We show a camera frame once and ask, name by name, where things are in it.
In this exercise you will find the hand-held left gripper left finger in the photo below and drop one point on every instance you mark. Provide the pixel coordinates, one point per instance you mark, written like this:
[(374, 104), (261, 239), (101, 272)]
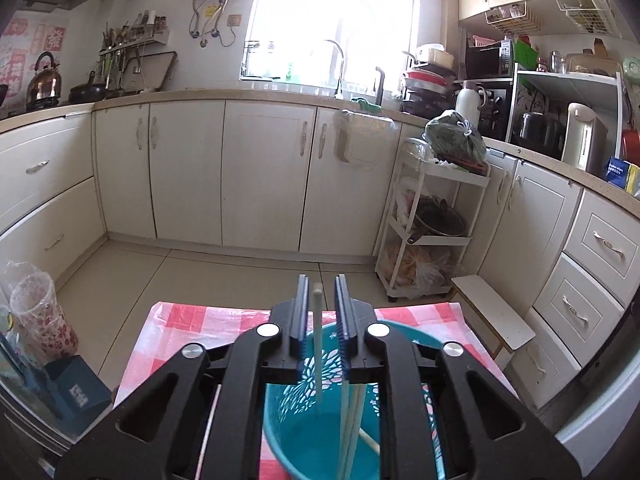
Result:
[(302, 330)]

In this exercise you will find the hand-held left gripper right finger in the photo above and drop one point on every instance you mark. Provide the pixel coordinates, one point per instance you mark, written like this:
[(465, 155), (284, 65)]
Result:
[(341, 330)]

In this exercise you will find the bunch of wooden chopsticks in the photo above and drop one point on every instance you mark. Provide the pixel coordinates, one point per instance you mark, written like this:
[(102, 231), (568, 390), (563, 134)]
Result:
[(345, 430)]

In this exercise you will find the blue perforated plastic basket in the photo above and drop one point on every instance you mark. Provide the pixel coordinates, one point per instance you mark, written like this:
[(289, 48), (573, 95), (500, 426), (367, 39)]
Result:
[(300, 435)]

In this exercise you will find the red checked plastic tablecloth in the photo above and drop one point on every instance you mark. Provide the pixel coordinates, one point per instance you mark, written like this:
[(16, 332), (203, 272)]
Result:
[(175, 330)]

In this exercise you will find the dark pan lid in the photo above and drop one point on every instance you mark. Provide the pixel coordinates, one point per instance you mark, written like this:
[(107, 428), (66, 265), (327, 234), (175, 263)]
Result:
[(440, 220)]

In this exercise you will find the small white stool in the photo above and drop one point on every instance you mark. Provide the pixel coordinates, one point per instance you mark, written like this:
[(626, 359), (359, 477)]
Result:
[(492, 310)]

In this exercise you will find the white rolling cart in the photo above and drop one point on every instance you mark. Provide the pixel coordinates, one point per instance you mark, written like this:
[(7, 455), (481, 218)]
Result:
[(450, 171)]

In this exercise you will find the hanging plastic bag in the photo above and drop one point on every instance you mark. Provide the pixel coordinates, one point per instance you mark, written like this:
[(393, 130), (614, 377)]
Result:
[(365, 135)]

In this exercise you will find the cream base cabinets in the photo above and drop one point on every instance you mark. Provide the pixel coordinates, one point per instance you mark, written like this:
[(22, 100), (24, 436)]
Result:
[(185, 170)]

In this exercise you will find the bag of green vegetables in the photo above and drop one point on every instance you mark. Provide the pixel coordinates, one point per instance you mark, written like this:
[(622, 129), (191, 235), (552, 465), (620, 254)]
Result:
[(455, 137)]

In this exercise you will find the green cloth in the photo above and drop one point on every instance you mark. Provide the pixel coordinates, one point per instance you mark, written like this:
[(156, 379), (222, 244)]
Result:
[(365, 105)]

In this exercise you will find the blue box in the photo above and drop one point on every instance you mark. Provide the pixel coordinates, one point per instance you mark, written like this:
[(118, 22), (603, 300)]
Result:
[(75, 390)]

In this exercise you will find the black slim faucet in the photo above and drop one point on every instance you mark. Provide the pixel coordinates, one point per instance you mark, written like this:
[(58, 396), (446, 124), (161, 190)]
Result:
[(380, 87)]

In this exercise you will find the floral waste bin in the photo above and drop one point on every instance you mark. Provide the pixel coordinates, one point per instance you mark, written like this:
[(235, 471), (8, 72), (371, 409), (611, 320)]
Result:
[(45, 325)]

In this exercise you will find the white thermos jug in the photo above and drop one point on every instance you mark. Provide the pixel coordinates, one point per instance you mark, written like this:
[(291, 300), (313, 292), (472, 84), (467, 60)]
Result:
[(467, 105)]

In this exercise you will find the stack of bowls and dishes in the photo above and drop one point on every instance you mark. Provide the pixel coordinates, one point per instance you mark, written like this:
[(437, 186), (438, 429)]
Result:
[(425, 85)]

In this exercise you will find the curved steel faucet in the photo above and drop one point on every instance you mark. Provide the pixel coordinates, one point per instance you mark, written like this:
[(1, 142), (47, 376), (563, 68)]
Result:
[(341, 70)]

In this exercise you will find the white appliance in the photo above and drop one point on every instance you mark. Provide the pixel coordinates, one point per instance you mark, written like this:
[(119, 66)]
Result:
[(610, 400)]

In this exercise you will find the steel pot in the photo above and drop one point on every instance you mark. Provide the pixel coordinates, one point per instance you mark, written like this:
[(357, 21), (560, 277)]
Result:
[(535, 127)]

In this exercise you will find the leaning baking tray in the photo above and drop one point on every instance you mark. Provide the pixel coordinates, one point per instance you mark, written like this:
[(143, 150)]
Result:
[(155, 70)]

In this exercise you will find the black microwave oven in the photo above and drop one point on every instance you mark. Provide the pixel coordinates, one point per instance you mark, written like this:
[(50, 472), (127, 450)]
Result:
[(487, 60)]

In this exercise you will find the white electric water boiler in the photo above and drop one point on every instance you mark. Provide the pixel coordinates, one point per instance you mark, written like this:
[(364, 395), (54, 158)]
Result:
[(580, 135)]

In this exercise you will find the window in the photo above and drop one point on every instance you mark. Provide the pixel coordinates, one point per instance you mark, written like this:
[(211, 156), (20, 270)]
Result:
[(330, 15)]

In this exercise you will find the blue packet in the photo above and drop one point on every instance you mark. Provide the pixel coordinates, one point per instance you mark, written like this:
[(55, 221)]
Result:
[(617, 170)]

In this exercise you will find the black frying pan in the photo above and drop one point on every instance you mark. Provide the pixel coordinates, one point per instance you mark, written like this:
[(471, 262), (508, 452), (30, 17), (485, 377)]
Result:
[(87, 92)]

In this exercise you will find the green cutting board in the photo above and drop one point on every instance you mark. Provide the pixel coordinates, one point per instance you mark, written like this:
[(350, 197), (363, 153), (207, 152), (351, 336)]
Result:
[(525, 55)]

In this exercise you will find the white countertop shelf unit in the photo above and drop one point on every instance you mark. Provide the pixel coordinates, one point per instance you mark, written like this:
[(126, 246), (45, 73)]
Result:
[(565, 76)]

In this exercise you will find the red pan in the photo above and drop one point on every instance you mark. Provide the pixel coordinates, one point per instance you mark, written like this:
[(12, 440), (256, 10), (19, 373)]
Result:
[(632, 142)]

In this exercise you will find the steel kettle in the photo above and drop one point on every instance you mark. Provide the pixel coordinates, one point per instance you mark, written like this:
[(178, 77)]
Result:
[(45, 85)]

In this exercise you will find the wall spice rack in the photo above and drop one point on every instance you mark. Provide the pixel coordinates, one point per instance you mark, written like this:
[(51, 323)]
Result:
[(135, 42)]

